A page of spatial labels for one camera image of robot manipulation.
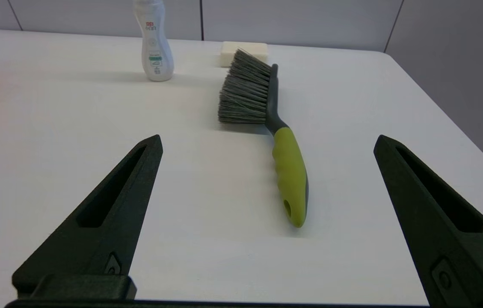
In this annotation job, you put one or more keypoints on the white plastic bottle grey cap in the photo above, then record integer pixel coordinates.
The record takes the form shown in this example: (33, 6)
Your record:
(155, 52)

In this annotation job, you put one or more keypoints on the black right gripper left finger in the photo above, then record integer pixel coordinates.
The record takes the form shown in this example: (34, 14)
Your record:
(134, 192)

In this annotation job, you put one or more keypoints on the white rectangular sponge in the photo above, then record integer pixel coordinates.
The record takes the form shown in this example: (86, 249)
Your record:
(230, 50)

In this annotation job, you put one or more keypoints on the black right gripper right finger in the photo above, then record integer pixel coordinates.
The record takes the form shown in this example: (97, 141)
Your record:
(438, 239)

